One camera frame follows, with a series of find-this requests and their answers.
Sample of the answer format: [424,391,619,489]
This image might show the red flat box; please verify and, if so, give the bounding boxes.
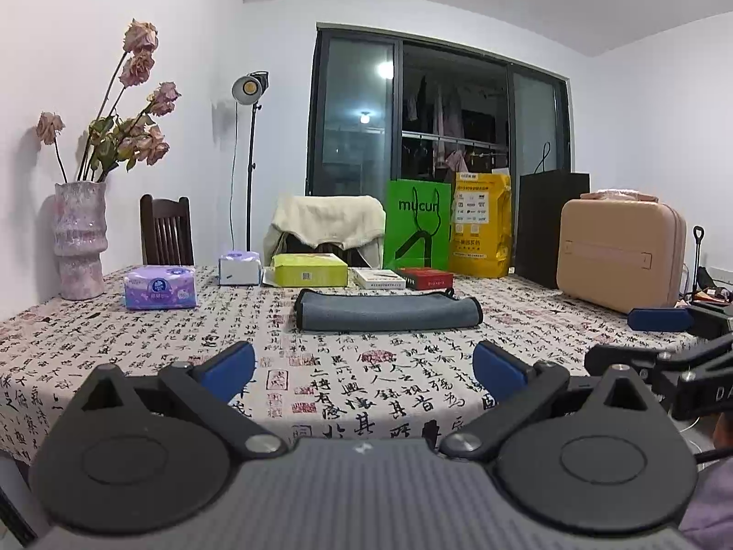
[396,267,455,291]

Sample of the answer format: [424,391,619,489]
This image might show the studio light on stand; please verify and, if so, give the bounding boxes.
[230,70,270,253]

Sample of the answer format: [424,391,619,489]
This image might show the pink suitcase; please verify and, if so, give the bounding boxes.
[557,189,688,315]

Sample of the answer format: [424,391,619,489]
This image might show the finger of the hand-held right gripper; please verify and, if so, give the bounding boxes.
[583,342,685,384]
[626,303,733,340]

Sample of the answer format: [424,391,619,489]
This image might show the dark wooden chair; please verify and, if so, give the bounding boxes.
[140,194,196,267]

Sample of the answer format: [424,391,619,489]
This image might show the white tissue pack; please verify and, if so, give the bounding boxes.
[218,250,263,286]

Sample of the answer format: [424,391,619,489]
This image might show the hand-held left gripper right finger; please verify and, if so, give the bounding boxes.
[438,340,670,462]

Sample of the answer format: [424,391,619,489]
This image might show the chair with cream blanket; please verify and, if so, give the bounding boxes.
[263,194,387,269]

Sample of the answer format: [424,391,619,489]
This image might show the yellow-green box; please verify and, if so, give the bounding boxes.
[270,253,349,288]

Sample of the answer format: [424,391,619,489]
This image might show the black paper bag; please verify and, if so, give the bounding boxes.
[514,142,591,291]

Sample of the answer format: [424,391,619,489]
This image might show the green paper bag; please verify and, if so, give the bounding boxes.
[383,179,452,272]

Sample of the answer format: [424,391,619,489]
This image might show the hanging clothes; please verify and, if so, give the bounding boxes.
[401,73,510,184]

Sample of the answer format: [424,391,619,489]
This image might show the black handle tool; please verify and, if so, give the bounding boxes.
[691,225,706,302]

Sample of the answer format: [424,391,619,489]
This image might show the grey cloth pouch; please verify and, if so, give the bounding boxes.
[294,287,485,333]

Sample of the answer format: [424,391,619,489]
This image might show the yellow plastic bag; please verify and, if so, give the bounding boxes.
[448,168,512,279]

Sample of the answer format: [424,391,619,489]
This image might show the dried pink roses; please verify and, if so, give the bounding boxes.
[36,19,182,184]

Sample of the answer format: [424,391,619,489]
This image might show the person's purple clothing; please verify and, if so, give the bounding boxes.
[677,457,733,550]

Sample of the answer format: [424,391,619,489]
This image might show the white flat box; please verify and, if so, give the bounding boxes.
[351,267,407,291]

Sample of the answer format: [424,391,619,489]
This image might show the purple tissue pack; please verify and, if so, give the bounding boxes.
[123,264,199,311]

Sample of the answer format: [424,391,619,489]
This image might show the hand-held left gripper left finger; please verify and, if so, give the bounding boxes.
[65,341,288,462]

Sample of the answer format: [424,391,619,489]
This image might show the speckled pink vase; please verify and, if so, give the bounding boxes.
[53,181,109,301]

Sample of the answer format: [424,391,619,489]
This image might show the black framed sliding glass door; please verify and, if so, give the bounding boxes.
[305,22,574,198]

